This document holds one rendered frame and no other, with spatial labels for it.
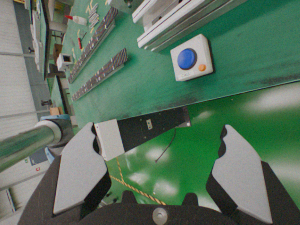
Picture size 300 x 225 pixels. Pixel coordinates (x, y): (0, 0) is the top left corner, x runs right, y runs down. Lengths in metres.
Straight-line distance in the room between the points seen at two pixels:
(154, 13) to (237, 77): 0.27
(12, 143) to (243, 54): 0.63
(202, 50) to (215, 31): 0.08
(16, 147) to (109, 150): 0.36
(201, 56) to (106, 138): 0.56
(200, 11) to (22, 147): 0.59
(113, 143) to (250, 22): 0.68
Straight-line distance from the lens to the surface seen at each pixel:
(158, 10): 0.40
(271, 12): 0.35
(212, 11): 0.34
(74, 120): 2.33
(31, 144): 0.54
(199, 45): 0.30
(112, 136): 0.68
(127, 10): 0.56
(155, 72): 0.43
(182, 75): 0.30
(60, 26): 2.95
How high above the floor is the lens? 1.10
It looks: 45 degrees down
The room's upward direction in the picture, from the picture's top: 105 degrees counter-clockwise
